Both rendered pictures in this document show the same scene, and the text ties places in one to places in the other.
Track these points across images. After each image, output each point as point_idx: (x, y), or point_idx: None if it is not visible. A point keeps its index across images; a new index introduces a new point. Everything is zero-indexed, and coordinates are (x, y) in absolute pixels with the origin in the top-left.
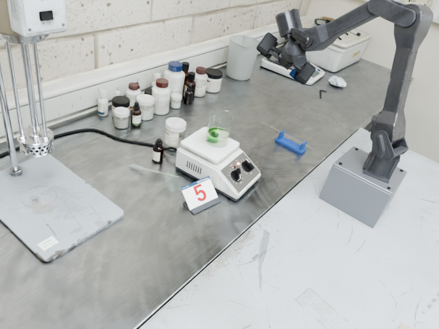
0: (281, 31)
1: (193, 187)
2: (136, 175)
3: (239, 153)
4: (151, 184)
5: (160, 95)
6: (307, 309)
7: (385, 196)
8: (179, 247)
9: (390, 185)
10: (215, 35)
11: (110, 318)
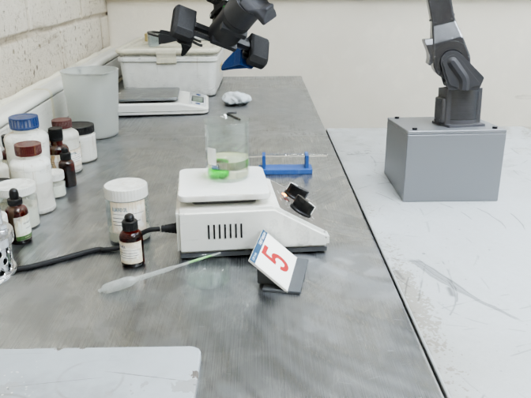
0: None
1: (261, 253)
2: (131, 298)
3: (269, 182)
4: (175, 294)
5: (37, 171)
6: None
7: (498, 139)
8: (350, 341)
9: (491, 126)
10: (25, 81)
11: None
